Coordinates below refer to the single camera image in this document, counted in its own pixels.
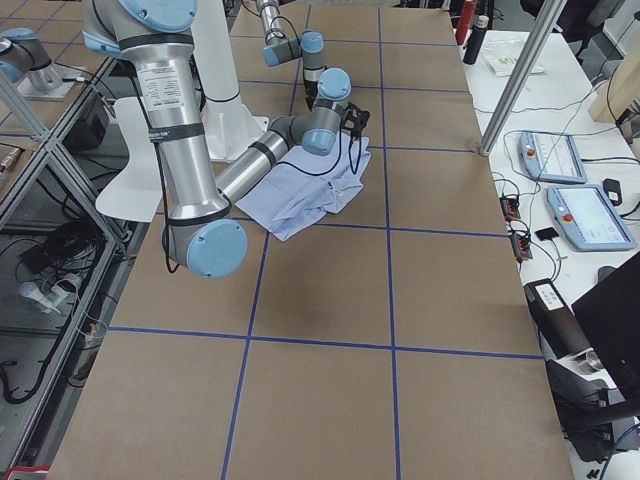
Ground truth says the light blue striped shirt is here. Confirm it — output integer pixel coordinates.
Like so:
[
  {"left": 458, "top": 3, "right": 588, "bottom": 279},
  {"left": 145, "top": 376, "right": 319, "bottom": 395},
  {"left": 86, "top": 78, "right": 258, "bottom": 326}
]
[{"left": 236, "top": 134, "right": 371, "bottom": 242}]

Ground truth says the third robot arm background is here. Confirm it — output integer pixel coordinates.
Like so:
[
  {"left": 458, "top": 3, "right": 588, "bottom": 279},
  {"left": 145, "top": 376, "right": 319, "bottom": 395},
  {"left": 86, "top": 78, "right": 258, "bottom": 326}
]
[{"left": 1, "top": 27, "right": 75, "bottom": 101}]

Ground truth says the white central pillar with base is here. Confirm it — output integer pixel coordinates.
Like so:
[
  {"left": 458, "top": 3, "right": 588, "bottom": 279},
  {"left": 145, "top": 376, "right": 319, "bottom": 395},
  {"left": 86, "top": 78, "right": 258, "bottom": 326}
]
[{"left": 191, "top": 0, "right": 268, "bottom": 163}]

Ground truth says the red cylinder bottle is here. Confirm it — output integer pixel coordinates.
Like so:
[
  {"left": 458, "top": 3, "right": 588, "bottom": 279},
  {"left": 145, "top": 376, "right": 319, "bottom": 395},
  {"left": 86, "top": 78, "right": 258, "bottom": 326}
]
[{"left": 456, "top": 0, "right": 476, "bottom": 44}]

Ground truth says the black bottle with clear cap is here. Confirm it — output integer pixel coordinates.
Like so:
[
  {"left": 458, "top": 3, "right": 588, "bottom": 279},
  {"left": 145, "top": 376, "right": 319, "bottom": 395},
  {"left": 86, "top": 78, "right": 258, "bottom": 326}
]
[{"left": 462, "top": 15, "right": 490, "bottom": 65}]

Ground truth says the white plastic chair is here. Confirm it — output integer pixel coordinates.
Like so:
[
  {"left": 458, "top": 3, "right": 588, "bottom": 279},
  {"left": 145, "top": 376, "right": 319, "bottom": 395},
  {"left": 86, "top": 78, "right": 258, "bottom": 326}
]
[{"left": 95, "top": 97, "right": 162, "bottom": 223}]

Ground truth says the upper blue teach pendant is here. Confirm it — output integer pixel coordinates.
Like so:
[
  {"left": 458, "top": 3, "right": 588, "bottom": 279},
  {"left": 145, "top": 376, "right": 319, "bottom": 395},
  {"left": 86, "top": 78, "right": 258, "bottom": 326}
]
[{"left": 518, "top": 130, "right": 587, "bottom": 184}]

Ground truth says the blue teach pendant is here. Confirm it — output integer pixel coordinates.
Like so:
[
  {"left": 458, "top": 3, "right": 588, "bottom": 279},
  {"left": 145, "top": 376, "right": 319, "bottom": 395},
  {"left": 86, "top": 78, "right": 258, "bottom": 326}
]
[
  {"left": 546, "top": 184, "right": 637, "bottom": 252},
  {"left": 518, "top": 130, "right": 587, "bottom": 184}
]

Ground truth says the white side table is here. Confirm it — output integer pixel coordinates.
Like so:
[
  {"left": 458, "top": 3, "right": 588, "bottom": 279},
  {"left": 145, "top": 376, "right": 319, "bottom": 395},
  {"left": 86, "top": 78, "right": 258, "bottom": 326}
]
[{"left": 462, "top": 28, "right": 640, "bottom": 480}]

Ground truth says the small black card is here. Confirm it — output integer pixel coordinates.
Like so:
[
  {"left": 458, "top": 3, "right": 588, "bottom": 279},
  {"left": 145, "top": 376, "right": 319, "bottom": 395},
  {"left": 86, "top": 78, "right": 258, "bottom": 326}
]
[{"left": 535, "top": 227, "right": 559, "bottom": 241}]

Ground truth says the lower blue teach pendant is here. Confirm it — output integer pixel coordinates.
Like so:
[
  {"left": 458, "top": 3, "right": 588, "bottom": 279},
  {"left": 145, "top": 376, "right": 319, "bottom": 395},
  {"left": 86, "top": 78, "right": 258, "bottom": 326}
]
[{"left": 546, "top": 184, "right": 637, "bottom": 252}]

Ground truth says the black monitor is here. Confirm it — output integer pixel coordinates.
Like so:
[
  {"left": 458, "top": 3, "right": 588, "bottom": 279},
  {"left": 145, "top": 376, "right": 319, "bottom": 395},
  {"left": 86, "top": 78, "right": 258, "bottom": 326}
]
[{"left": 572, "top": 255, "right": 640, "bottom": 399}]

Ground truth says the aluminium frame post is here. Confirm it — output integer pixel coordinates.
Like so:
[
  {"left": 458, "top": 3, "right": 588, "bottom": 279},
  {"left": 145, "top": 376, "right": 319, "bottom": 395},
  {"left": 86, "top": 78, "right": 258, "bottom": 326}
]
[{"left": 479, "top": 0, "right": 567, "bottom": 157}]

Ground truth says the wooden post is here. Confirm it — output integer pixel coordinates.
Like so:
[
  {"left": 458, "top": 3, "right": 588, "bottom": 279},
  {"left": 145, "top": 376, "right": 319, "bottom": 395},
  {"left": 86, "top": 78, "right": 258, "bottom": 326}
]
[{"left": 588, "top": 0, "right": 640, "bottom": 124}]

